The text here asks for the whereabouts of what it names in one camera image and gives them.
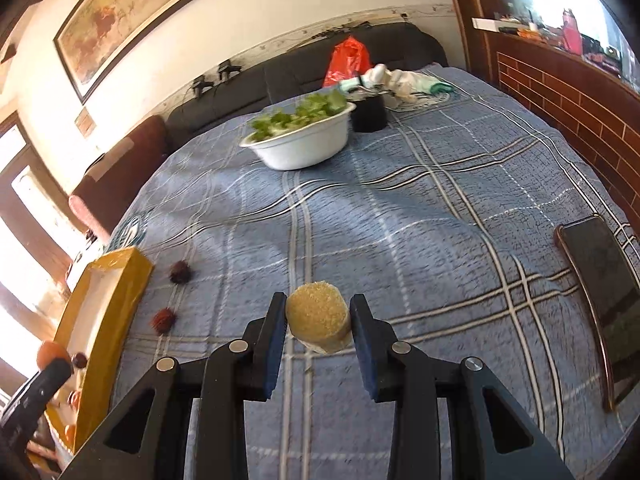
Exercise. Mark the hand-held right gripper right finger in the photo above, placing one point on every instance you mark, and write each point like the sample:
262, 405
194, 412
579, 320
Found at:
367, 360

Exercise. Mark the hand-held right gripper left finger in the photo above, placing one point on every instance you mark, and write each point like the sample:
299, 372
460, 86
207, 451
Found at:
270, 360

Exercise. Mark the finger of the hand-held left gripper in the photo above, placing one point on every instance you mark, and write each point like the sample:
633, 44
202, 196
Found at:
47, 376

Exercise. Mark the orange with green leaf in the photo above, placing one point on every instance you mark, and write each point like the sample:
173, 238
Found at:
49, 352

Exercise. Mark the dark red date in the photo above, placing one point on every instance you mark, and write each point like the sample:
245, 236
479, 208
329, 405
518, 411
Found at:
79, 359

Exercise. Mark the large peeled sugarcane piece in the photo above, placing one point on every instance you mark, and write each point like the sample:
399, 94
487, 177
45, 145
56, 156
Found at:
318, 322

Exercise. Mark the yellow cardboard box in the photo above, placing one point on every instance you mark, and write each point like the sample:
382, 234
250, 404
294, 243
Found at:
107, 320

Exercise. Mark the red lychee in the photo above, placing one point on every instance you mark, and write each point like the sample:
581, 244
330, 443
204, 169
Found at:
164, 319

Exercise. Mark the dark spiky lychee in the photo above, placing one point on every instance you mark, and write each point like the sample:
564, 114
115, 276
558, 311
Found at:
179, 272

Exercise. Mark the brown cushion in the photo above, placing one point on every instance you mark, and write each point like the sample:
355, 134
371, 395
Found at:
120, 175

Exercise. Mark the white plastic bowl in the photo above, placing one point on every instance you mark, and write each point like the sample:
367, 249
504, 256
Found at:
302, 141

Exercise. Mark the black smartphone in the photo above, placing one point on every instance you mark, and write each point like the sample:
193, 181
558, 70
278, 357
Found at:
600, 305

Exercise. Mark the black cup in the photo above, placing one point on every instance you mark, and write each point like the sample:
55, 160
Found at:
369, 112

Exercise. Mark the green lettuce leaves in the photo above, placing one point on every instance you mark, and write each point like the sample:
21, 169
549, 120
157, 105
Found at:
300, 112

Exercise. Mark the green white cloth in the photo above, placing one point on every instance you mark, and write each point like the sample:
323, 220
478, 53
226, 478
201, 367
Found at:
439, 89

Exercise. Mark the white gloves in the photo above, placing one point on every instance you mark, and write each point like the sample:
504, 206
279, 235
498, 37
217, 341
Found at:
392, 80

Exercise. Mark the black clamp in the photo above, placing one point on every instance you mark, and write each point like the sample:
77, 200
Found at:
202, 85
229, 70

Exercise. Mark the black sofa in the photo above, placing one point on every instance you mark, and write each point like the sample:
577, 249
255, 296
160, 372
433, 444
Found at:
300, 70

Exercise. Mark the red plastic bag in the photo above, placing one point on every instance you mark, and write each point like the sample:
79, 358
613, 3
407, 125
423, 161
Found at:
347, 60

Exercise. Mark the brown wooden cabinet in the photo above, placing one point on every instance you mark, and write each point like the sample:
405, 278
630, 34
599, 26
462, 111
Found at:
560, 95

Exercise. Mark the long white box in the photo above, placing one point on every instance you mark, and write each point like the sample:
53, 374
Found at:
492, 23

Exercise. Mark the red bottle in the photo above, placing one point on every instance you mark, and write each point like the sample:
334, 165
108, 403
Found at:
571, 32

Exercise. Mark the small wall plaque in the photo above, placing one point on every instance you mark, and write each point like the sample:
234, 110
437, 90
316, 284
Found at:
85, 121

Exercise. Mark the framed wall painting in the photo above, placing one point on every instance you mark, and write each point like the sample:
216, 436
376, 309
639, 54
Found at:
135, 15

